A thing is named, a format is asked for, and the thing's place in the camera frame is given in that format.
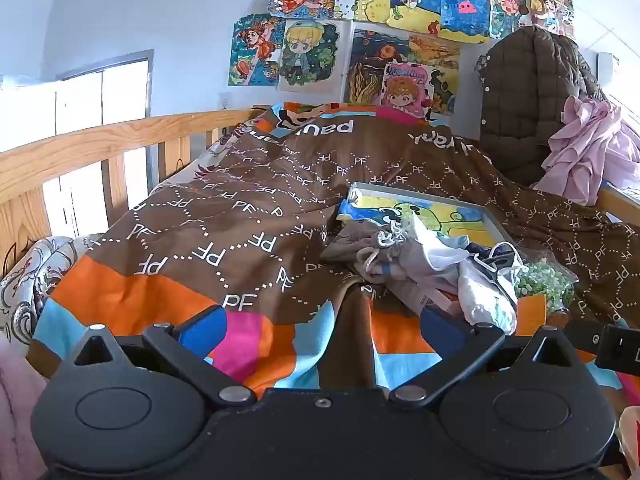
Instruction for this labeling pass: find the red-haired figure drawing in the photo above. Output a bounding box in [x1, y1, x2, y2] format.
[488, 0, 529, 41]

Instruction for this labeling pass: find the grey printed drawstring pouch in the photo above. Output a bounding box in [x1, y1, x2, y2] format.
[320, 219, 403, 282]

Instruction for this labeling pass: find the pink garment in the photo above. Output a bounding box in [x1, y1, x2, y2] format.
[532, 95, 640, 207]

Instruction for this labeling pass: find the white textured cloth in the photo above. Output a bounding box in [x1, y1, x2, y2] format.
[457, 260, 519, 334]

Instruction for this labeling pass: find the yellow beach blue sea drawing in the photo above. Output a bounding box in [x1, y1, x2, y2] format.
[352, 0, 444, 37]

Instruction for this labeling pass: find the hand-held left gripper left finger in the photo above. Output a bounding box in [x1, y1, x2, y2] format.
[59, 304, 257, 408]

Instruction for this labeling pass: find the white smooth cloth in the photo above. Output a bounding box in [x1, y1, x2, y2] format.
[406, 214, 472, 277]

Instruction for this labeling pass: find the clear bag of green pieces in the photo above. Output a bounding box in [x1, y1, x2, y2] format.
[514, 256, 577, 315]

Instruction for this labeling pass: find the brown printed blanket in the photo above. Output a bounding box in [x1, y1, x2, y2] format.
[30, 102, 640, 401]

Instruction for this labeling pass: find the pink fuzzy cloth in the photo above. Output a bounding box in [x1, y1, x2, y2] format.
[0, 337, 48, 480]

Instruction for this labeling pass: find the white wall unit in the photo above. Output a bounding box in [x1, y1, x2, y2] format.
[597, 52, 621, 82]

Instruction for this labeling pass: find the brown puffer jacket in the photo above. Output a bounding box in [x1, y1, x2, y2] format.
[475, 25, 608, 200]

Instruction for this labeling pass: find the orange-haired mermaid drawing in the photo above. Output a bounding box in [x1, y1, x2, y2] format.
[228, 13, 287, 88]

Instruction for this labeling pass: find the window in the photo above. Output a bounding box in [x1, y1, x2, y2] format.
[0, 50, 154, 231]

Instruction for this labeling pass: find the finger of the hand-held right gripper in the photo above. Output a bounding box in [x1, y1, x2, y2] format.
[565, 320, 640, 375]

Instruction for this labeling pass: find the blond boy green cap drawing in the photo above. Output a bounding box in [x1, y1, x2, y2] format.
[276, 18, 349, 93]

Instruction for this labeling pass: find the orange dark creature drawing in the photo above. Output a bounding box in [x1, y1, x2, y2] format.
[407, 34, 462, 117]

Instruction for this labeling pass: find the pink comic poster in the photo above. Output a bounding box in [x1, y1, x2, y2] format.
[381, 61, 434, 117]

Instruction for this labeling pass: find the pink jellyfish blue drawing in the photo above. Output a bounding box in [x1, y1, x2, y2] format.
[439, 0, 492, 44]

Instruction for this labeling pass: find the blond figure tall drawing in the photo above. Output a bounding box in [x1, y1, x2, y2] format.
[524, 0, 577, 39]

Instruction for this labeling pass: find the grey shallow box cartoon picture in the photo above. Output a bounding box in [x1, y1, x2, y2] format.
[336, 181, 498, 252]

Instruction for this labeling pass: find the wooden bed rail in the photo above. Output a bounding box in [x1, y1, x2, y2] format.
[597, 184, 640, 223]
[0, 107, 261, 271]

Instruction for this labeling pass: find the dark blue seaweed drawing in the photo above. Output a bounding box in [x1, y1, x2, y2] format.
[344, 22, 412, 107]

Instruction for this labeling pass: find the paper package with barcode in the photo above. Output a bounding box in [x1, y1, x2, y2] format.
[384, 279, 462, 317]

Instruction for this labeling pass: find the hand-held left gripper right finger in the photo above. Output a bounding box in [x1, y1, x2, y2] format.
[389, 306, 585, 407]

